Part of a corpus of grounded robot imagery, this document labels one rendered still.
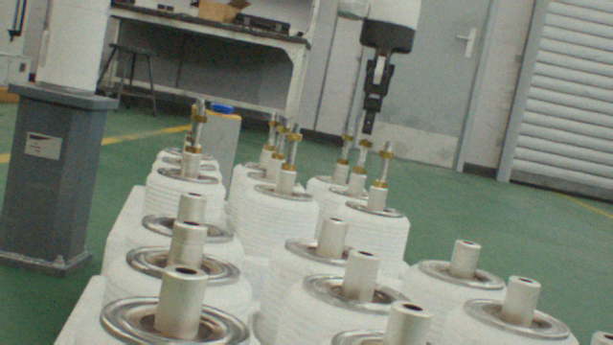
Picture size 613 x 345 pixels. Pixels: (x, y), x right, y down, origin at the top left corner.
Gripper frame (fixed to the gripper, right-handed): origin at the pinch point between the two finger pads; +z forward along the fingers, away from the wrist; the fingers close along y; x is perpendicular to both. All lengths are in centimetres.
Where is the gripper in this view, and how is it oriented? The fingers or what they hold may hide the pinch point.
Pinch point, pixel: (368, 125)
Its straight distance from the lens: 105.0
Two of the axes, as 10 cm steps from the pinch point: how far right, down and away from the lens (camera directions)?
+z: -2.0, 9.7, 1.1
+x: -9.7, -2.1, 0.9
